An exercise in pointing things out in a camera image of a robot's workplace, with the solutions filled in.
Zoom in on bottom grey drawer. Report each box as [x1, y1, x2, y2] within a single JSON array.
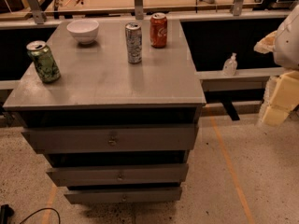
[[64, 187, 182, 204]]

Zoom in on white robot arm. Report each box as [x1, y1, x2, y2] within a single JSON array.
[[254, 5, 299, 70]]

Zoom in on white ceramic bowl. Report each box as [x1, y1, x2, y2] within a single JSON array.
[[66, 20, 99, 44]]

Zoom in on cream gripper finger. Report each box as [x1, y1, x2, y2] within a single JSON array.
[[253, 31, 277, 54]]

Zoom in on grey drawer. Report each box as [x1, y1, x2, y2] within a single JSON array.
[[64, 187, 182, 204], [47, 163, 189, 187], [21, 124, 198, 154]]

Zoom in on silver redbull can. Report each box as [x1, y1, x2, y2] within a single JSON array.
[[125, 22, 142, 63]]

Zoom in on grey metal bracket left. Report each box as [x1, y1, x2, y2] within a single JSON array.
[[27, 0, 47, 24]]

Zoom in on grey metal bracket middle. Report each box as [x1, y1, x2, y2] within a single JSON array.
[[134, 0, 144, 20]]

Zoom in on black cable on floor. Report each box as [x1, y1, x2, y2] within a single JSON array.
[[18, 207, 62, 224]]

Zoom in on middle grey drawer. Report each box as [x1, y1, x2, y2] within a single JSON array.
[[47, 163, 189, 187]]

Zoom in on green soda can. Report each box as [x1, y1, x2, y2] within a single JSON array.
[[26, 40, 61, 83]]

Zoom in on orange soda can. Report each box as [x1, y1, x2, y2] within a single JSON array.
[[149, 12, 167, 48]]

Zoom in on grey drawer cabinet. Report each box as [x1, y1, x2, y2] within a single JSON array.
[[4, 20, 206, 193]]

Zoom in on black plug on floor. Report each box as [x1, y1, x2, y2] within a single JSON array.
[[0, 204, 14, 224]]

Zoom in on top grey drawer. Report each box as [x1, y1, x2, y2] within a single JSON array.
[[21, 124, 198, 154]]

